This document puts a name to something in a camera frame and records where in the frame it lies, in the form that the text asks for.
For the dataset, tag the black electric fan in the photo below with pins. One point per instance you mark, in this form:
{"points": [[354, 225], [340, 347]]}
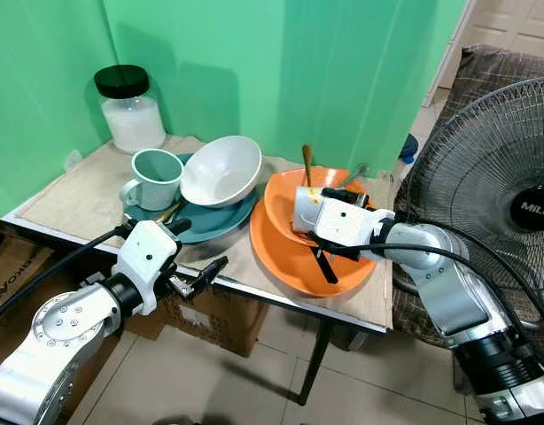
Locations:
{"points": [[485, 159]]}

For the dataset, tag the beige table mat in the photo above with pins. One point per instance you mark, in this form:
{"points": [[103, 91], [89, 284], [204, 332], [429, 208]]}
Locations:
{"points": [[77, 199]]}

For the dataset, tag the white cup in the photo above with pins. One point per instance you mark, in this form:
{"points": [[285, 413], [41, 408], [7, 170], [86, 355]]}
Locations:
{"points": [[307, 215]]}

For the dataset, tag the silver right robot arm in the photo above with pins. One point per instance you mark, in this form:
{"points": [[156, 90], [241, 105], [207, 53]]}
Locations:
{"points": [[449, 292]]}

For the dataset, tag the blue plastic object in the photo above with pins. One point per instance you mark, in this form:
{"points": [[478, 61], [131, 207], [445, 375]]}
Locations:
{"points": [[408, 149]]}

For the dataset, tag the glass jar black lid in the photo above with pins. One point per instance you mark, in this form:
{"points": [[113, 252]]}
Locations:
{"points": [[135, 124]]}

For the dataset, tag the orange bowl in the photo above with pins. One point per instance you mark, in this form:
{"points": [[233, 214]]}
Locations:
{"points": [[281, 205]]}

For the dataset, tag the chair with plaid cover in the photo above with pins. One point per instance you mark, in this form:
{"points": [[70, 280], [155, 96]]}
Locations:
{"points": [[502, 66]]}

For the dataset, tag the black table leg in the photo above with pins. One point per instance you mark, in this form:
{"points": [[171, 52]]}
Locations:
{"points": [[314, 363]]}

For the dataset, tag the small plain cardboard box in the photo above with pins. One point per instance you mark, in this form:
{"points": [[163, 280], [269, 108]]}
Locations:
{"points": [[210, 328]]}

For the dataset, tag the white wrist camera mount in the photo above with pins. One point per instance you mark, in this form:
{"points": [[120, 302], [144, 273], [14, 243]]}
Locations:
{"points": [[347, 221], [152, 261]]}

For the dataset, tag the white ceramic bowl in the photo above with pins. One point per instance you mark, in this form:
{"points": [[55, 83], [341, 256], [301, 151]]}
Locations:
{"points": [[223, 168]]}

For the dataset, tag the brown wooden utensil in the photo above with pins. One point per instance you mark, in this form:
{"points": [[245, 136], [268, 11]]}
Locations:
{"points": [[173, 211]]}

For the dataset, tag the orange plate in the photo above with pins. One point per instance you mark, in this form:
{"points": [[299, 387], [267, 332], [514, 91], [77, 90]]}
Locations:
{"points": [[290, 270]]}

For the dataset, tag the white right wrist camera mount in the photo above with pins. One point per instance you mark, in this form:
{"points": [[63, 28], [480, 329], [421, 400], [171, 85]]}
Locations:
{"points": [[347, 221]]}

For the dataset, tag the wooden spoon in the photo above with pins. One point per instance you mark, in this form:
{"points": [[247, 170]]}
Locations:
{"points": [[306, 164]]}

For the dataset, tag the white panelled door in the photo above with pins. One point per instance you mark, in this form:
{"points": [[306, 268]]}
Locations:
{"points": [[516, 27]]}

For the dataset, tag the green backdrop sheet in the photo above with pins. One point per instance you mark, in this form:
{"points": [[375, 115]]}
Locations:
{"points": [[352, 71]]}

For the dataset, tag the large printed cardboard box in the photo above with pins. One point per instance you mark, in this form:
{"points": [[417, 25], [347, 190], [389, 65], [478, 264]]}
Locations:
{"points": [[24, 283]]}

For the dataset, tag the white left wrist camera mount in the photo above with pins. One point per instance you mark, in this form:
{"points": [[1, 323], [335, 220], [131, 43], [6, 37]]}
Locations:
{"points": [[152, 261]]}

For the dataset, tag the teal ceramic plate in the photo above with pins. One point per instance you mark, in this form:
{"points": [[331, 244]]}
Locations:
{"points": [[219, 226]]}

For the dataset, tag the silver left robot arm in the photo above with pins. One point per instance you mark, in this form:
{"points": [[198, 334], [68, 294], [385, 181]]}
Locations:
{"points": [[59, 345]]}

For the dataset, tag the teal ceramic mug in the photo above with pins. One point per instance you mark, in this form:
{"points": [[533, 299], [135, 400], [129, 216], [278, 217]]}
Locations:
{"points": [[157, 175]]}

